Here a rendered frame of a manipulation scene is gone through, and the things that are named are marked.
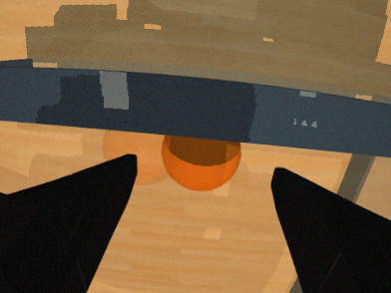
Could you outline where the clear l-shaped low wall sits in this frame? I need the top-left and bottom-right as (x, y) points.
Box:
(0, 59), (391, 219)

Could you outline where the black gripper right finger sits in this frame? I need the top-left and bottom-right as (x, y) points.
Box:
(271, 166), (391, 293)

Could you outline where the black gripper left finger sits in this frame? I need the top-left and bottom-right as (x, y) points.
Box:
(0, 153), (139, 293)

